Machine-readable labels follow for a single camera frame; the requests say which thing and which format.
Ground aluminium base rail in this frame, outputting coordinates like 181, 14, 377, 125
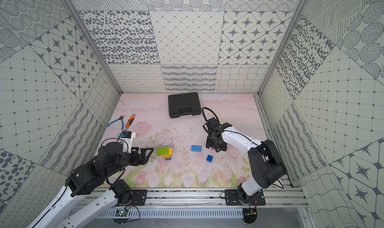
134, 188, 309, 208

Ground white vented cable duct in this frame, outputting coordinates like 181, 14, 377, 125
98, 208, 244, 219

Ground orange utility knife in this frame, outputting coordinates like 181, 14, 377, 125
125, 114, 136, 129

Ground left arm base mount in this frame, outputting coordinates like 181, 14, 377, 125
129, 190, 148, 207

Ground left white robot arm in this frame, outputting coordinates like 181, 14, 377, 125
29, 142, 154, 228

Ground light blue lego brick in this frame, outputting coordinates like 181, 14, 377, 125
191, 145, 202, 152

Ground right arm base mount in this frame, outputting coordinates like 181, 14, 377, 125
223, 189, 266, 206

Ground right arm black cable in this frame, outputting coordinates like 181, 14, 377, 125
201, 107, 220, 132

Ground black plastic tool case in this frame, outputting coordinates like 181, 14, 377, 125
168, 92, 202, 118

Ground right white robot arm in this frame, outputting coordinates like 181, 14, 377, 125
203, 117, 287, 204

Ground blue handled pliers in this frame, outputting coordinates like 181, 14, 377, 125
107, 115, 125, 130

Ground yellow lego brick 2x4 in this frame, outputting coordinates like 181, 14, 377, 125
163, 148, 172, 159

